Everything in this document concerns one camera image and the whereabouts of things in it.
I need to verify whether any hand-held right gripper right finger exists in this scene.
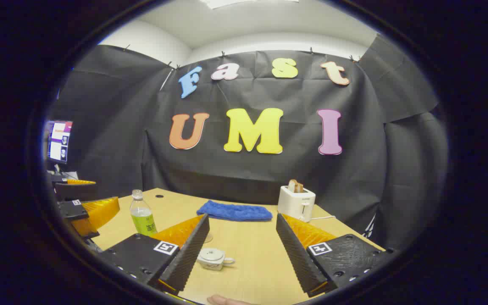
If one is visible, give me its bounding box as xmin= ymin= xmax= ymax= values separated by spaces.
xmin=275 ymin=213 xmax=397 ymax=298

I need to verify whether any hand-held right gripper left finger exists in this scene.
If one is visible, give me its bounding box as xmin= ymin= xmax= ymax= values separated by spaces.
xmin=100 ymin=213 xmax=211 ymax=296

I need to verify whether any white ceramic teacup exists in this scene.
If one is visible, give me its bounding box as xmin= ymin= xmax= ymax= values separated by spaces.
xmin=197 ymin=248 xmax=235 ymax=272

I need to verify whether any green label water bottle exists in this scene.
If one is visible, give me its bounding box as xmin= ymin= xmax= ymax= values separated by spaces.
xmin=130 ymin=189 xmax=158 ymax=236

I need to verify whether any white toaster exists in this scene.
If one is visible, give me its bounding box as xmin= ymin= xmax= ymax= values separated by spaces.
xmin=277 ymin=185 xmax=316 ymax=223

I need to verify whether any computer monitor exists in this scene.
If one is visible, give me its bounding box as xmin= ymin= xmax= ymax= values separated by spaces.
xmin=47 ymin=121 xmax=73 ymax=165

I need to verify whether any blue towel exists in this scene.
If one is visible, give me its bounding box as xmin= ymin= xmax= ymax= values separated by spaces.
xmin=197 ymin=200 xmax=273 ymax=222

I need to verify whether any black backdrop cloth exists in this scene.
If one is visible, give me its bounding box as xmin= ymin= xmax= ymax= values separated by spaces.
xmin=47 ymin=34 xmax=448 ymax=250

